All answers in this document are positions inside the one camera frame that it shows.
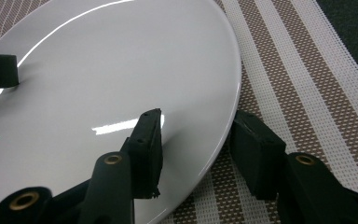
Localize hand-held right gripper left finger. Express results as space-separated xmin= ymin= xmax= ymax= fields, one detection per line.
xmin=126 ymin=108 xmax=164 ymax=200

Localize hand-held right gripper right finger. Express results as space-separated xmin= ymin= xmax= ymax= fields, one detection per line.
xmin=228 ymin=109 xmax=287 ymax=201

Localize white plate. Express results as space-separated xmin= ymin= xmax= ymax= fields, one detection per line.
xmin=0 ymin=0 xmax=242 ymax=224

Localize brown white striped woven placemat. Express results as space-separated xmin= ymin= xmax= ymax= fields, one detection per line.
xmin=0 ymin=0 xmax=358 ymax=224

